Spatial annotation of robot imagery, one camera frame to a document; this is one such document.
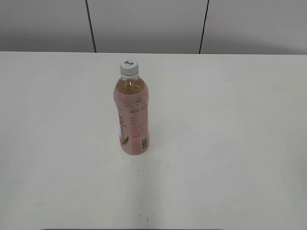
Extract pink-label oolong tea bottle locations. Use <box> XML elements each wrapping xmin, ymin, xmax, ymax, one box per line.
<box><xmin>113</xmin><ymin>74</ymin><xmax>149</xmax><ymax>155</ymax></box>

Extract white plastic bottle cap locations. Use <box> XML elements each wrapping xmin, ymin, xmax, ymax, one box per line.
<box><xmin>120</xmin><ymin>58</ymin><xmax>139</xmax><ymax>75</ymax></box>

